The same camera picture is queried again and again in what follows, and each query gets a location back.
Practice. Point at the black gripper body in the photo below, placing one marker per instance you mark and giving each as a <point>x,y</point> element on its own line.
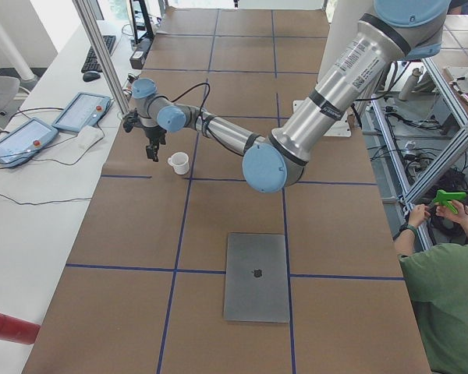
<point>154,135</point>

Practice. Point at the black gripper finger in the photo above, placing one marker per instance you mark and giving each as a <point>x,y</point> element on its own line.
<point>152,152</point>

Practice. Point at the white plastic cup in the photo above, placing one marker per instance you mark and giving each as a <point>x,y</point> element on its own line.
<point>179,162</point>

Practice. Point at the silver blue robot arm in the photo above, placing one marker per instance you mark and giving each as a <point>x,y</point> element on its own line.
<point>388,31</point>

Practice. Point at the white crumpled cloth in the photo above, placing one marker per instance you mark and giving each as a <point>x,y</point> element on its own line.
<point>88,136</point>

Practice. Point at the far blue teach pendant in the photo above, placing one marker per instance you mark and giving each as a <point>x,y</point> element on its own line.
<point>85,109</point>

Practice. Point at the blue teach pendant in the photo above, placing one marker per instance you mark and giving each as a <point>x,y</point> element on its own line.
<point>85,109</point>
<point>21,144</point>

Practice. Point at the black box device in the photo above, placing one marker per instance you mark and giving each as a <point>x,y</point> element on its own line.
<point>139,55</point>

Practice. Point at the black computer mouse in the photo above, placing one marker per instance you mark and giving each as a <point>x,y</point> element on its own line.
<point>90,76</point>

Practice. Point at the near blue teach pendant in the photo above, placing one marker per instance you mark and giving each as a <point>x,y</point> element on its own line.
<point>21,144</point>

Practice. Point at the red cylinder bottle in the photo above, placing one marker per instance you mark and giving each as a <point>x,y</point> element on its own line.
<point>17,330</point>

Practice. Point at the green hand tool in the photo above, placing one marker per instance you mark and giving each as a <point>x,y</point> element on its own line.
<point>443,198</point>

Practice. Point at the person in green shirt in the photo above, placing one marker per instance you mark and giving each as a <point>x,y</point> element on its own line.
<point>437,283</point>

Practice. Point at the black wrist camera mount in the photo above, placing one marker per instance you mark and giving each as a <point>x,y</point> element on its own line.
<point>130,120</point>

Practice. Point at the aluminium frame post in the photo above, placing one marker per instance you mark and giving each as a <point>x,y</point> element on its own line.
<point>90,24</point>

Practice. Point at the white pedestal column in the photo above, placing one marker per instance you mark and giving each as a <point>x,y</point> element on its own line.
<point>351,64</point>

